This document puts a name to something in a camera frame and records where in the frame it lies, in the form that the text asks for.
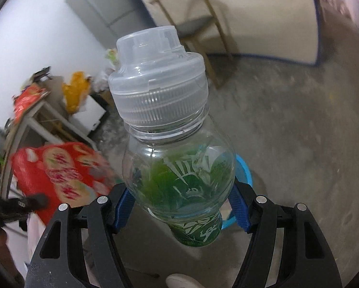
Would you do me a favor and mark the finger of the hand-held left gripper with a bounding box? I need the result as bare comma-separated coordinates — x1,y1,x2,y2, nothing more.
1,194,48,221

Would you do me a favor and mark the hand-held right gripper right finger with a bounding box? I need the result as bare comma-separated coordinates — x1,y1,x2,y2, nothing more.
228,180,342,288

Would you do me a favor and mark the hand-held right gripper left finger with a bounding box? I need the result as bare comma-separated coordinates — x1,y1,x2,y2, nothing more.
26,183,135,288

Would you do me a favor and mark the blue plastic waste basket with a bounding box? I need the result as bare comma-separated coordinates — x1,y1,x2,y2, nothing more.
222,154,255,231

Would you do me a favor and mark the red snack bag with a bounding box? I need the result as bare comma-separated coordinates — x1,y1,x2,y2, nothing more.
11,142,117,225

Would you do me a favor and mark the green label plastic bottle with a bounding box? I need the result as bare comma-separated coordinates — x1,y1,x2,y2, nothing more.
107,25,237,248

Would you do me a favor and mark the person's left forearm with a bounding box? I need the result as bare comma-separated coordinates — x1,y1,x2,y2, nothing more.
0,228,24,285

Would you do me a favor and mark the table with floral tablecloth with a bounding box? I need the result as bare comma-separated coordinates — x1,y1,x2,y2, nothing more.
0,171,48,276

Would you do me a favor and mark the grey side table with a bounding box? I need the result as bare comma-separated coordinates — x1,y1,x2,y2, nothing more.
0,91,96,192

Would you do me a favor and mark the person's white shoe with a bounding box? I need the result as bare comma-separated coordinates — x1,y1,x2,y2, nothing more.
166,273,199,288

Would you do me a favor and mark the orange-red plastic bag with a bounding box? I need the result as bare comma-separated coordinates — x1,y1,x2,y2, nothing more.
13,84,48,120

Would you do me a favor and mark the white cabinet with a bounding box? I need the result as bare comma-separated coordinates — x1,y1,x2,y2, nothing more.
70,94,108,134

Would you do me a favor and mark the yellow plastic bag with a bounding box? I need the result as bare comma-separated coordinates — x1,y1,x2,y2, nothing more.
62,71,93,113

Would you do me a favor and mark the black tray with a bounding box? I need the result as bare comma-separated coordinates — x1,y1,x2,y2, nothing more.
32,66,52,81

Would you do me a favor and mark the pile of clear plastic bags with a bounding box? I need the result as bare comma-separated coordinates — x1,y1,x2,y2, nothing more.
95,48,120,93

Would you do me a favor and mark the wooden chair with dark seat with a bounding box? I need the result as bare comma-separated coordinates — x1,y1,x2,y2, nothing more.
149,0,234,89

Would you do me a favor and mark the beige mattress with blue edge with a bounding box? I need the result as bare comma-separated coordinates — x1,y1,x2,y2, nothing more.
128,0,322,66

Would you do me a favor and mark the grey refrigerator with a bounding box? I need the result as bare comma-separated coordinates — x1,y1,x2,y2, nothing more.
66,0,156,48

